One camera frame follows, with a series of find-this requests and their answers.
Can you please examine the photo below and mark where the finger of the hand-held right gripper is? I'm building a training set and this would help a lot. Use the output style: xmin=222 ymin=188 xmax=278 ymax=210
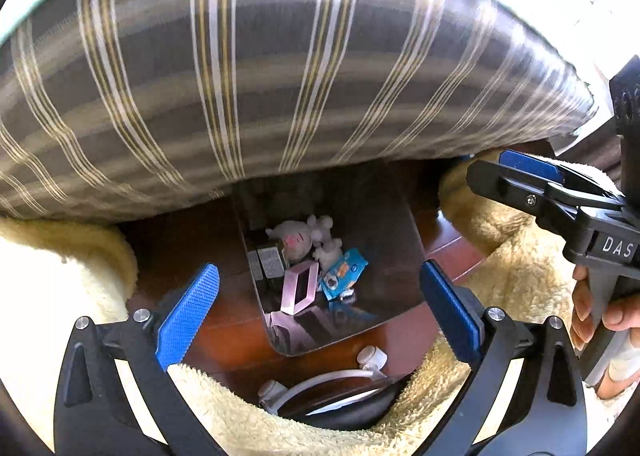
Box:
xmin=466 ymin=159 xmax=583 ymax=237
xmin=499 ymin=148 xmax=623 ymax=199

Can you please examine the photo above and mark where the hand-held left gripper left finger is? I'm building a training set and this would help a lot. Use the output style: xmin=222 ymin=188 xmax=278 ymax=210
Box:
xmin=52 ymin=263 xmax=226 ymax=456

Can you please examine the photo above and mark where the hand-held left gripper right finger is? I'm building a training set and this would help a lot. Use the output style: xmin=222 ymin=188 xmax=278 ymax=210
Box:
xmin=419 ymin=260 xmax=588 ymax=456

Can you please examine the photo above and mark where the black box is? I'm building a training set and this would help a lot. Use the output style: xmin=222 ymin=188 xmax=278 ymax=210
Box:
xmin=248 ymin=246 xmax=287 ymax=283

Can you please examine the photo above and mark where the dark glossy bin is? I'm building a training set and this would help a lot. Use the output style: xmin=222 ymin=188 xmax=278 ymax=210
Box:
xmin=231 ymin=161 xmax=428 ymax=358

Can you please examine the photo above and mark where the blue wet wipe packet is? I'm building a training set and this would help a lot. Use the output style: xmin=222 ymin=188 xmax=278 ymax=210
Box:
xmin=320 ymin=248 xmax=370 ymax=301

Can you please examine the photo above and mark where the pink box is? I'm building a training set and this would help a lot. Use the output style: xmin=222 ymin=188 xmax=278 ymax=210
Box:
xmin=280 ymin=262 xmax=321 ymax=316

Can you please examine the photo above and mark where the white plush toy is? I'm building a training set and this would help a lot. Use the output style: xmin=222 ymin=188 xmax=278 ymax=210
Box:
xmin=265 ymin=215 xmax=345 ymax=273

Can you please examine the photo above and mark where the person's right hand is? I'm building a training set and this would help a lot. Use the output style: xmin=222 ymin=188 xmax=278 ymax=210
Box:
xmin=570 ymin=265 xmax=640 ymax=401

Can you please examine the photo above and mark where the yellow fluffy rug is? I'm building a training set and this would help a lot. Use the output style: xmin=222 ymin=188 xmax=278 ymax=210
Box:
xmin=0 ymin=151 xmax=640 ymax=456

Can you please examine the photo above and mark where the plaid mattress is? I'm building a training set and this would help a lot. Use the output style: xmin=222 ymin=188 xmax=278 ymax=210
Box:
xmin=0 ymin=0 xmax=598 ymax=224

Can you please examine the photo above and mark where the black object with white handle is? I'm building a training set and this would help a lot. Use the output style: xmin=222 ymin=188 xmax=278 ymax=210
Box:
xmin=257 ymin=346 xmax=401 ymax=432

